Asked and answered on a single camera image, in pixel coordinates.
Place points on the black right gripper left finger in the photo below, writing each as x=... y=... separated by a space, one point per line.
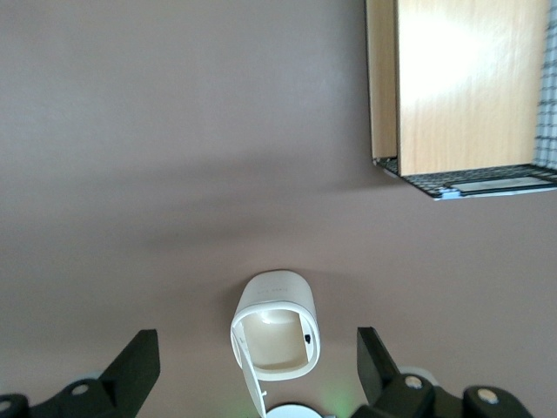
x=126 y=374

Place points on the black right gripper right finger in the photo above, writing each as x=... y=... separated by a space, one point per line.
x=383 y=383

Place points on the cream trash can lid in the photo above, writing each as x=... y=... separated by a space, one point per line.
x=252 y=379

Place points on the cream plastic trash can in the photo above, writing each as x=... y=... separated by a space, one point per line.
x=278 y=291

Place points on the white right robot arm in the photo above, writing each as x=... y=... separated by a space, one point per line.
x=292 y=412

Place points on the brown table cloth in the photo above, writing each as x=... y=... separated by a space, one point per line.
x=130 y=130

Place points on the wooden shelf board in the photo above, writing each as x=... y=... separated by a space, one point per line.
x=382 y=78
x=465 y=87

